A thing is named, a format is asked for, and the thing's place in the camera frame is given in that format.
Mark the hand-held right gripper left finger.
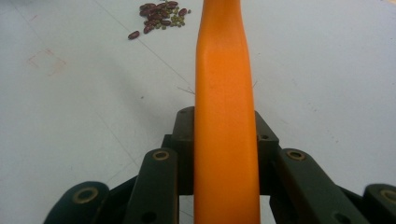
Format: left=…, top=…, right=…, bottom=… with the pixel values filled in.
left=161, top=105, right=196, bottom=196

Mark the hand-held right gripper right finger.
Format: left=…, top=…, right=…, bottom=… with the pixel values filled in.
left=254, top=110, right=280, bottom=196

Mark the orange plastic handle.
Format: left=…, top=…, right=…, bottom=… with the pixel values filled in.
left=192, top=0, right=262, bottom=224

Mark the pile of red and green beans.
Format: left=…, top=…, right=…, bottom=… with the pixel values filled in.
left=127, top=0, right=192, bottom=41

